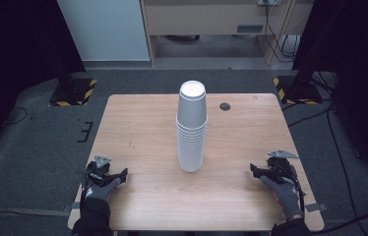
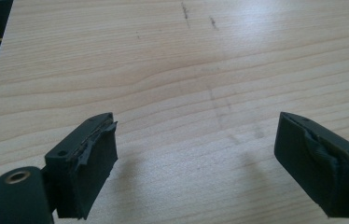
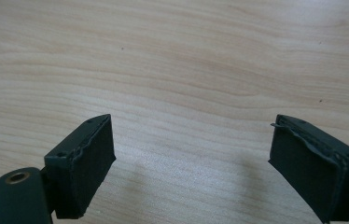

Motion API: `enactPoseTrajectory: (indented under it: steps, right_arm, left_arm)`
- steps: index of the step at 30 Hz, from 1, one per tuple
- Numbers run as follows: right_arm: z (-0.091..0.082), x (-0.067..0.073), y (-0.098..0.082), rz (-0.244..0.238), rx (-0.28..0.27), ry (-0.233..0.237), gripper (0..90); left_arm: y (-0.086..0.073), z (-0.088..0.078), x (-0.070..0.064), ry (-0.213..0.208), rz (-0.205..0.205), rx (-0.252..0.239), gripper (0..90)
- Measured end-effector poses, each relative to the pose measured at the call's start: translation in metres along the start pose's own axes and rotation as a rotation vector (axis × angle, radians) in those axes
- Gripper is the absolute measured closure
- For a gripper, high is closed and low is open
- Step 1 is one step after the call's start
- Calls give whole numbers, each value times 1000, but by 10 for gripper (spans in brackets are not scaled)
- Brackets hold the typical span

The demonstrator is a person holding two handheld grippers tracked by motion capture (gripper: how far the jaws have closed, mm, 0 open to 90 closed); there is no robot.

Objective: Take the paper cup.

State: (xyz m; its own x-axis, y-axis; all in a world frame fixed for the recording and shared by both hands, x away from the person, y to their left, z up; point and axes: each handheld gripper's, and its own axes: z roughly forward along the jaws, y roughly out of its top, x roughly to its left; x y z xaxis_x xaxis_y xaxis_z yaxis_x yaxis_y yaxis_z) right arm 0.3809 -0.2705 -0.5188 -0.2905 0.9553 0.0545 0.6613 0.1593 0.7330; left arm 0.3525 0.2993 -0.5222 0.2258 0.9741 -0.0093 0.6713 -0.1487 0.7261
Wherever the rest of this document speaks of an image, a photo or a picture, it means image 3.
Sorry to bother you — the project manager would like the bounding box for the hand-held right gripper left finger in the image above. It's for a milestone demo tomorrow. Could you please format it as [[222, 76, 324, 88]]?
[[43, 113, 117, 220]]

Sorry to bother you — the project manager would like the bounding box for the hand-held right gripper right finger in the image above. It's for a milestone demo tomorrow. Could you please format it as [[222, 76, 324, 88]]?
[[268, 114, 349, 224]]

